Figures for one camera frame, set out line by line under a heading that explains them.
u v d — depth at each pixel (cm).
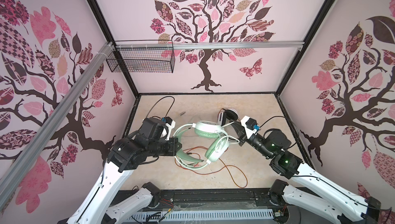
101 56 78
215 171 83
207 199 75
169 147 53
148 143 44
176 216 70
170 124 58
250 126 50
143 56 95
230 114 98
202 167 54
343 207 42
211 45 94
